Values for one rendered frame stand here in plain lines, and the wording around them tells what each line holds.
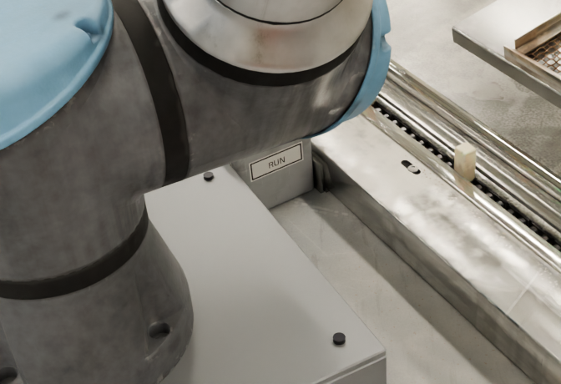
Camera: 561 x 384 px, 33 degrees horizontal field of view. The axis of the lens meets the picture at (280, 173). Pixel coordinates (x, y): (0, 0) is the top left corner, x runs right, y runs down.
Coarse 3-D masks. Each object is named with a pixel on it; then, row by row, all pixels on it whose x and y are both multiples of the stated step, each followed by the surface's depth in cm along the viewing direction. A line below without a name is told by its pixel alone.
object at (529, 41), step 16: (560, 16) 84; (528, 32) 83; (544, 32) 84; (560, 32) 84; (528, 48) 83; (544, 48) 83; (528, 64) 81; (560, 64) 81; (544, 80) 80; (560, 80) 78
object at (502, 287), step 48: (336, 144) 80; (384, 144) 79; (336, 192) 79; (384, 192) 74; (432, 192) 74; (384, 240) 75; (432, 240) 69; (480, 240) 69; (480, 288) 65; (528, 288) 65; (528, 336) 62
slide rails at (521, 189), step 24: (384, 96) 87; (408, 96) 86; (384, 120) 84; (432, 120) 83; (408, 144) 81; (456, 144) 80; (480, 168) 77; (504, 168) 77; (480, 192) 75; (528, 192) 75; (504, 216) 73; (552, 216) 72; (528, 240) 70
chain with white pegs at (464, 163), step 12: (384, 108) 87; (396, 120) 85; (408, 132) 84; (432, 144) 82; (468, 144) 77; (444, 156) 81; (456, 156) 77; (468, 156) 76; (456, 168) 78; (468, 168) 77; (468, 180) 78; (480, 180) 78; (492, 192) 76; (504, 204) 75; (516, 216) 75; (540, 228) 73; (552, 240) 72
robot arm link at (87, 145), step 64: (0, 0) 50; (64, 0) 49; (128, 0) 51; (0, 64) 46; (64, 64) 46; (128, 64) 49; (0, 128) 46; (64, 128) 48; (128, 128) 49; (0, 192) 48; (64, 192) 49; (128, 192) 52; (0, 256) 51; (64, 256) 52
